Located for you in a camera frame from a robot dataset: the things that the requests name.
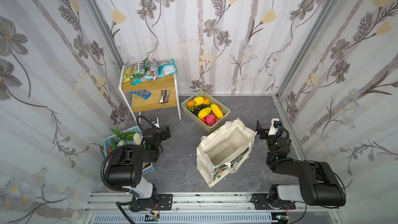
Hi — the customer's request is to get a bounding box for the light blue vegetable basket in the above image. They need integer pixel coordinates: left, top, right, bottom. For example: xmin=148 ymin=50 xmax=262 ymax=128
xmin=103 ymin=126 xmax=155 ymax=188

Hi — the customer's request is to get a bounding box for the cream canvas grocery bag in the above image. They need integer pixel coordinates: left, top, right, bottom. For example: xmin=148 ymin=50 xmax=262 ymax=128
xmin=197 ymin=119 xmax=257 ymax=188

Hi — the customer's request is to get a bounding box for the yellow mango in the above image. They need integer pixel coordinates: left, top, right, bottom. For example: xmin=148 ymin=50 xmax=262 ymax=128
xmin=198 ymin=107 xmax=211 ymax=119

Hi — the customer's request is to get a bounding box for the yellow corn cob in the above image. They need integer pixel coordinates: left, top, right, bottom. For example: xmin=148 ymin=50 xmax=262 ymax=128
xmin=210 ymin=104 xmax=224 ymax=119

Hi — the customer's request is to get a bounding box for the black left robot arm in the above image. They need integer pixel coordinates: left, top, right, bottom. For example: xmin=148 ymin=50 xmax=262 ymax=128
xmin=100 ymin=115 xmax=171 ymax=212

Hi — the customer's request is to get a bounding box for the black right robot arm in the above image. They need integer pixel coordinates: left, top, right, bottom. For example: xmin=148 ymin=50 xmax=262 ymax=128
xmin=256 ymin=118 xmax=346 ymax=208

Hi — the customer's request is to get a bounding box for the red pink snack bag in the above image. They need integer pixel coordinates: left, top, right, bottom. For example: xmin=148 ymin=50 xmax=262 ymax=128
xmin=131 ymin=62 xmax=159 ymax=85

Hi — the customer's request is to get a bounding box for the teal snack bag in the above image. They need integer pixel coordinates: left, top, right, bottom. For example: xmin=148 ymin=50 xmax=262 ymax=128
xmin=158 ymin=59 xmax=178 ymax=78

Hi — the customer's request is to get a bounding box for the green chips bag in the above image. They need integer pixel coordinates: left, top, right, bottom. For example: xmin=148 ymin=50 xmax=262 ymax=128
xmin=122 ymin=59 xmax=148 ymax=83

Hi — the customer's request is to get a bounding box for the white radish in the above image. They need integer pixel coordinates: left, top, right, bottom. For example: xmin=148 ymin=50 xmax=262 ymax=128
xmin=133 ymin=132 xmax=143 ymax=145

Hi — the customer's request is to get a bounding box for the green leafy spinach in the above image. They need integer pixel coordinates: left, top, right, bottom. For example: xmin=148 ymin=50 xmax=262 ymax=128
xmin=112 ymin=129 xmax=136 ymax=141

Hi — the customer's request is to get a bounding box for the white bok choy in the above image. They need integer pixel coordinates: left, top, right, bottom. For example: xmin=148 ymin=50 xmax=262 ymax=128
xmin=117 ymin=140 xmax=126 ymax=147

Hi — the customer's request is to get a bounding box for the brown chocolate bar wrapper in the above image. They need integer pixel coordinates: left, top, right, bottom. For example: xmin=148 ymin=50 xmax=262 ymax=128
xmin=160 ymin=90 xmax=171 ymax=104

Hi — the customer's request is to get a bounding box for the white wooden two-tier shelf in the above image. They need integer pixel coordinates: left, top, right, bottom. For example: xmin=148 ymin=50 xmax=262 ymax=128
xmin=118 ymin=65 xmax=181 ymax=123

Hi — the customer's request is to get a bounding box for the blue candy packet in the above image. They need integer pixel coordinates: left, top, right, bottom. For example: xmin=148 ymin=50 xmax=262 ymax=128
xmin=132 ymin=90 xmax=151 ymax=100

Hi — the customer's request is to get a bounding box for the yellow bell pepper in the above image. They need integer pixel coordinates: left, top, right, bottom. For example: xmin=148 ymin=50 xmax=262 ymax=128
xmin=193 ymin=96 xmax=204 ymax=106

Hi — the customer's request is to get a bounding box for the green plastic fruit basket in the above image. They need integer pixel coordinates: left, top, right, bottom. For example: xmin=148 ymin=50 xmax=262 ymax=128
xmin=181 ymin=91 xmax=231 ymax=133

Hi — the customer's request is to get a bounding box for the orange peach fruit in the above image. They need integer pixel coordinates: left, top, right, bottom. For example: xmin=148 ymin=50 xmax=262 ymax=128
xmin=203 ymin=97 xmax=210 ymax=105

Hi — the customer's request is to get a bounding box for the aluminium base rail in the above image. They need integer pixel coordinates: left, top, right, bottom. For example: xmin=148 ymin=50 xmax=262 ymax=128
xmin=84 ymin=192 xmax=346 ymax=224

